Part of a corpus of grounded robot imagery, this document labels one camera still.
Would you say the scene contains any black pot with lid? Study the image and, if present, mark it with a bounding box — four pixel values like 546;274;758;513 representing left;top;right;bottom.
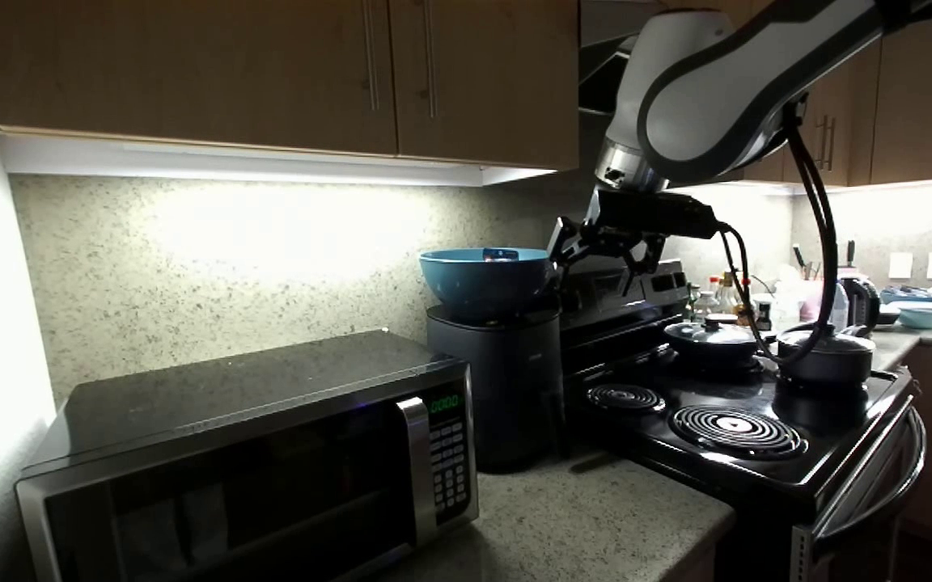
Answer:
769;328;879;396

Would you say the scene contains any black frying pan with lid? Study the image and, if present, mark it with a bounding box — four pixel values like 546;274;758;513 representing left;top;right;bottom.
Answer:
661;317;781;373

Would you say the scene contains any clear bottle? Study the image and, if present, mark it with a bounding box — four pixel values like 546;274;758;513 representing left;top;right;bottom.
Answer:
706;271;734;321

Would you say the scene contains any light blue bowl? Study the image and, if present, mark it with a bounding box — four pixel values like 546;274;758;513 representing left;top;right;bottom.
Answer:
893;301;932;334

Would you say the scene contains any dark cylindrical container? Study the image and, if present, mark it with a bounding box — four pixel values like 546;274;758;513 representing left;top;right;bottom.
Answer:
424;303;567;474

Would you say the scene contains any under-cabinet light strip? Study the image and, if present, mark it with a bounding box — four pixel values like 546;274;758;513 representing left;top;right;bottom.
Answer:
0;127;561;194

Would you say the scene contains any stainless steel microwave oven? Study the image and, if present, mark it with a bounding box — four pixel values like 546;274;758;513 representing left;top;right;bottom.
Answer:
12;331;483;582

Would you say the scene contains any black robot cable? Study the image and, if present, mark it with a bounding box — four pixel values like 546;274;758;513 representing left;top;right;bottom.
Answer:
715;99;849;373

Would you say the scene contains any wooden upper cabinet door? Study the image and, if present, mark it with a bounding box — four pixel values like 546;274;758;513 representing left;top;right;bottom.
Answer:
740;42;887;188
867;11;932;188
0;0;399;156
385;0;582;176

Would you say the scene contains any black electric stove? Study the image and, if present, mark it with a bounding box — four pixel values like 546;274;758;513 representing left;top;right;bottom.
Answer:
549;257;932;582

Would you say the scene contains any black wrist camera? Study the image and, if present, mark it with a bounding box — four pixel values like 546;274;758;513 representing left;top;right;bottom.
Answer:
591;188;724;244

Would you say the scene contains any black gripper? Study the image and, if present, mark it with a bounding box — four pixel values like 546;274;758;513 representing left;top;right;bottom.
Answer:
545;212;665;297

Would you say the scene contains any dark electric kettle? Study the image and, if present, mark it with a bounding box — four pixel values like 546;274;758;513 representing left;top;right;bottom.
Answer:
830;268;887;336

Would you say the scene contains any orange bottle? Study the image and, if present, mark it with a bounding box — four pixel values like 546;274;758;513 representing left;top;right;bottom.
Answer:
732;274;759;331

